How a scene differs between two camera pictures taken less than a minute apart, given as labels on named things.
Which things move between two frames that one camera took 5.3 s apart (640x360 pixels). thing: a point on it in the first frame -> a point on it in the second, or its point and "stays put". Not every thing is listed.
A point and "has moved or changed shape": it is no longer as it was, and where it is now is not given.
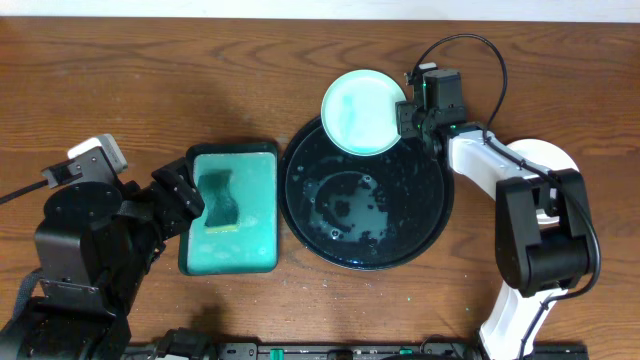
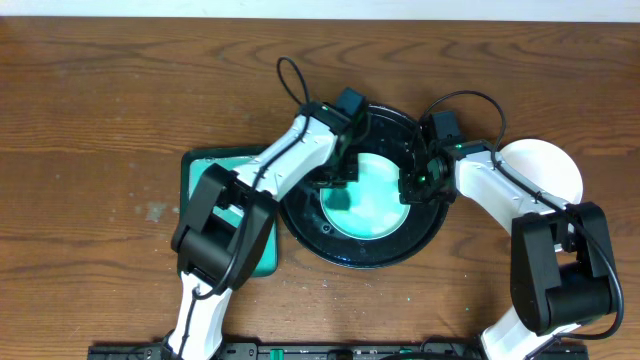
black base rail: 335,351 stays put
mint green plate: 358,112 -> 374,211
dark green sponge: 221,212 has moved or changed shape
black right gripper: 404,112 -> 409,195
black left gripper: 176,195 -> 335,176
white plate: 548,156 stays put
